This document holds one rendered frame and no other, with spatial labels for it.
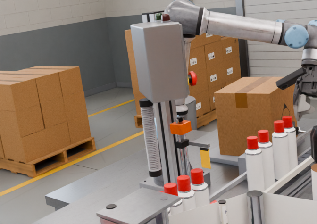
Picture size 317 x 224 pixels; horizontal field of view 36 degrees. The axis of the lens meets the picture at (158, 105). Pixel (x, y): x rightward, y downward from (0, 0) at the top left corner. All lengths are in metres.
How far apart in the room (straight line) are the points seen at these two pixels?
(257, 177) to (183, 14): 0.58
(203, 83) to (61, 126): 1.63
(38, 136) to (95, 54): 3.57
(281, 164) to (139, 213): 0.81
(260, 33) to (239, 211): 0.67
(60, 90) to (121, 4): 3.38
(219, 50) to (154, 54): 4.47
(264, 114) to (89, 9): 6.33
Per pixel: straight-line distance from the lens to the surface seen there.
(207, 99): 5.46
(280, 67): 6.36
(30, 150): 4.70
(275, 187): 1.59
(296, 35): 1.64
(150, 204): 0.99
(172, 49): 1.19
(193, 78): 1.23
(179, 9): 1.65
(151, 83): 1.19
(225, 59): 5.75
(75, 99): 4.97
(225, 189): 1.47
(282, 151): 1.66
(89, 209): 1.78
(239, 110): 1.96
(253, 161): 1.51
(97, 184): 1.99
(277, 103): 1.97
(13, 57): 7.18
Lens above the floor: 1.56
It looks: 13 degrees down
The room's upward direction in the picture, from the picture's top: 7 degrees counter-clockwise
